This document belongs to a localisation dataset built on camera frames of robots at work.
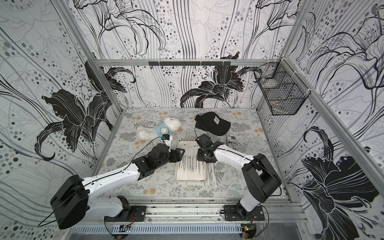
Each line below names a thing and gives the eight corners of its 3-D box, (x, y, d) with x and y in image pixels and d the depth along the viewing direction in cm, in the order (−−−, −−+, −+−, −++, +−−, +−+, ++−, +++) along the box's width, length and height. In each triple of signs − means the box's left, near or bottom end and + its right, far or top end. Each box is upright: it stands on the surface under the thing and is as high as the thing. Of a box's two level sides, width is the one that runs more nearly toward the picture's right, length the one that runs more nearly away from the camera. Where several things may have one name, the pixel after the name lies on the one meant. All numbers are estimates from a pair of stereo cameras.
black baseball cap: (193, 125, 111) (193, 119, 106) (202, 114, 119) (202, 107, 113) (222, 139, 103) (224, 133, 97) (230, 126, 110) (232, 120, 105)
